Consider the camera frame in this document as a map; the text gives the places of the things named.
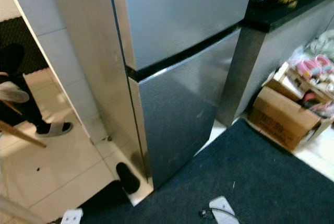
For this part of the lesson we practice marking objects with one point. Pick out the pink white packets pile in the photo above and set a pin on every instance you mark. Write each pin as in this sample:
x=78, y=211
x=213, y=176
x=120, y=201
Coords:
x=313, y=67

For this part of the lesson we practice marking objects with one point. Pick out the black slipper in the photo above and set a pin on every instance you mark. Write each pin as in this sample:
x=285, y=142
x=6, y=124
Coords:
x=128, y=178

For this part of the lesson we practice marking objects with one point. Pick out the wooden chair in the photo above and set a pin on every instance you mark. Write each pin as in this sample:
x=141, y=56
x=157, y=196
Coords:
x=23, y=135

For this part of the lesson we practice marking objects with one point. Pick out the brown cardboard box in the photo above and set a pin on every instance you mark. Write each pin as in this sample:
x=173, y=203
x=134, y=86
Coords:
x=276, y=119

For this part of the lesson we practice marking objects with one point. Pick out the dark blue carpet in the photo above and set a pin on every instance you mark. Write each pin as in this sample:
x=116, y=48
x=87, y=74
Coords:
x=250, y=182

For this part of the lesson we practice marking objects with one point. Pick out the silver two-door fridge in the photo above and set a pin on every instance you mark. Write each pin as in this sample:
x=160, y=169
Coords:
x=188, y=15

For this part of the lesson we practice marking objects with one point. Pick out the black top kitchen counter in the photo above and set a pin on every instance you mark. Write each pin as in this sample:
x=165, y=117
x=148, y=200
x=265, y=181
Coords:
x=276, y=46

